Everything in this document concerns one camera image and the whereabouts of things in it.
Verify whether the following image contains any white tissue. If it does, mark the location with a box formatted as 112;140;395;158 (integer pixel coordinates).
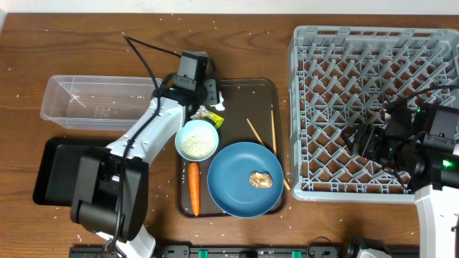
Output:
212;91;225;111

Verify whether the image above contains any yellow snack wrapper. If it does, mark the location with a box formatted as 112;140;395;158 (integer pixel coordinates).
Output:
191;105;224;129

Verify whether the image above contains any light blue rice bowl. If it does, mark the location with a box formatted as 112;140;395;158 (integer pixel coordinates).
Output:
175;120;219;162

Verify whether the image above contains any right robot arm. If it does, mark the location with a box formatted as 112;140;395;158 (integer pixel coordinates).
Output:
341;103;458;257

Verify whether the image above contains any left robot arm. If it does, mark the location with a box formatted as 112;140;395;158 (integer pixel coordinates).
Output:
70;51;217;257

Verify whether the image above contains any grey dishwasher rack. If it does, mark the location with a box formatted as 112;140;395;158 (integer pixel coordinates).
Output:
288;26;458;204

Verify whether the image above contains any black waste bin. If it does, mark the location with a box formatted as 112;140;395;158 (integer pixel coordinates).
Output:
32;137;111;206

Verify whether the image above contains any brown serving tray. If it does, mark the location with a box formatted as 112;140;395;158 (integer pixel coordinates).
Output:
198;79;285;218

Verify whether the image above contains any wooden chopstick left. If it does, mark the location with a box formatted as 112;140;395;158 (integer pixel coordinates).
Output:
246;118;265;146

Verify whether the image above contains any wooden chopstick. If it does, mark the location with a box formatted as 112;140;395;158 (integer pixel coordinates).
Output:
246;118;265;146
270;110;290;191

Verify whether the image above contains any wooden chopstick right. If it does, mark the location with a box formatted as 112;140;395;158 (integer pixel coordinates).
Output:
270;110;290;191

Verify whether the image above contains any orange carrot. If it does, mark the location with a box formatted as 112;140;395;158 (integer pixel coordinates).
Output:
188;163;200;216

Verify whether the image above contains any dark blue plate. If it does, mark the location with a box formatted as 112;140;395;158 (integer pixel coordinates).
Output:
207;142;284;218

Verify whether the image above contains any crumpled gold foil ball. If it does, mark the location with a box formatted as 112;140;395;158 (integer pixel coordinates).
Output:
249;171;273;188

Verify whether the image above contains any clear plastic bin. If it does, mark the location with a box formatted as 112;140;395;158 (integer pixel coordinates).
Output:
41;75;154;132

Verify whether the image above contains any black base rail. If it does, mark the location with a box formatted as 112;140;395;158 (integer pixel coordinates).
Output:
69;232;420;258

